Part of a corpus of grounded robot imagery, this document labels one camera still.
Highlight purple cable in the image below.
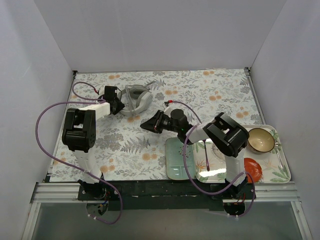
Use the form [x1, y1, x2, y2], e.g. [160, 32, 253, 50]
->
[35, 81, 123, 225]
[168, 99, 256, 218]

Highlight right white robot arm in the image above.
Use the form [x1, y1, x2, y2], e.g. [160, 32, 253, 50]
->
[140, 109, 249, 199]

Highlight silver spoon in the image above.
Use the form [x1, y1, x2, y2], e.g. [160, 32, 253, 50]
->
[274, 141, 284, 170]

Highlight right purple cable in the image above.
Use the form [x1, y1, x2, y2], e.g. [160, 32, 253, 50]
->
[168, 99, 256, 218]

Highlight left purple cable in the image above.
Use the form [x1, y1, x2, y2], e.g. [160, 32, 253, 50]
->
[35, 81, 123, 225]

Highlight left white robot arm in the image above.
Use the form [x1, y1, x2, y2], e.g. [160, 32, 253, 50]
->
[62, 86, 125, 200]

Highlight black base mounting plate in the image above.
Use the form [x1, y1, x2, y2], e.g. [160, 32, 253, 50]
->
[77, 180, 253, 211]

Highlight light green divided plate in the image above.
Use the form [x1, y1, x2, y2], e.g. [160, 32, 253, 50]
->
[165, 137, 196, 181]

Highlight red small plate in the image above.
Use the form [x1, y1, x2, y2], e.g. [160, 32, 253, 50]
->
[244, 157, 263, 183]

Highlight aluminium frame rail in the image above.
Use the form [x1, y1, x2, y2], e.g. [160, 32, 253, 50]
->
[22, 180, 313, 240]

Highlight purple iridescent fork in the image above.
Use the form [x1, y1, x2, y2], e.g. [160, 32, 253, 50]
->
[203, 140, 210, 171]

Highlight clear glass oval dish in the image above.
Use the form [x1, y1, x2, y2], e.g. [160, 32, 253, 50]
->
[212, 145, 225, 160]

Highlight white grey headphones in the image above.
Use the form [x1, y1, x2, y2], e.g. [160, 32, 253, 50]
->
[120, 84, 153, 117]

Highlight floral serving tray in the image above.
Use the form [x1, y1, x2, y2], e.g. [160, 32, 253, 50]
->
[192, 125, 291, 184]

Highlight brown ceramic bowl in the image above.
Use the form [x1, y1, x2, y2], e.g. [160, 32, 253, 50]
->
[248, 128, 276, 154]

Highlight floral patterned table mat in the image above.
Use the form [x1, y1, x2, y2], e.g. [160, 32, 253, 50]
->
[49, 68, 266, 182]

